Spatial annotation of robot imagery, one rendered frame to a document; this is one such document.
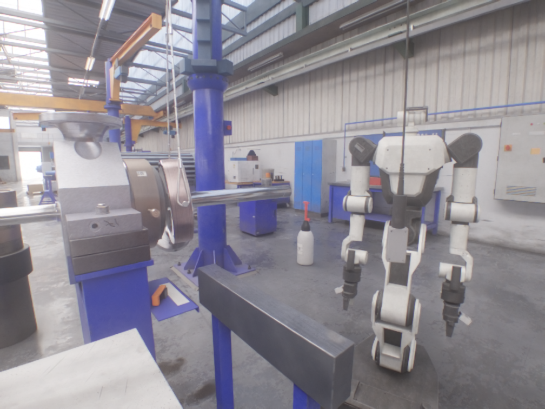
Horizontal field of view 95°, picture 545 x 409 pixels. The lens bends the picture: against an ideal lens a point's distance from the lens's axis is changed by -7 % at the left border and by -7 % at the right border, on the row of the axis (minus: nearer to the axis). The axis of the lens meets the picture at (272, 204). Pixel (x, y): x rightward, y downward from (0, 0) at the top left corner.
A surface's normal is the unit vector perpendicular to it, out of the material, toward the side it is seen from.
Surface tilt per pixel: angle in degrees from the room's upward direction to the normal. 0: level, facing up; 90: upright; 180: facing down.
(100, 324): 90
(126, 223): 90
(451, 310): 78
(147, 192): 70
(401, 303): 66
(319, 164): 90
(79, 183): 45
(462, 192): 90
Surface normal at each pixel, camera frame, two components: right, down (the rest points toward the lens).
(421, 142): -0.37, -0.61
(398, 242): -0.29, 0.15
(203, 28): 0.13, 0.15
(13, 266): 0.97, 0.04
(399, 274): -0.51, -0.04
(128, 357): 0.00, -0.99
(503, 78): -0.78, 0.09
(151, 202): 0.64, -0.04
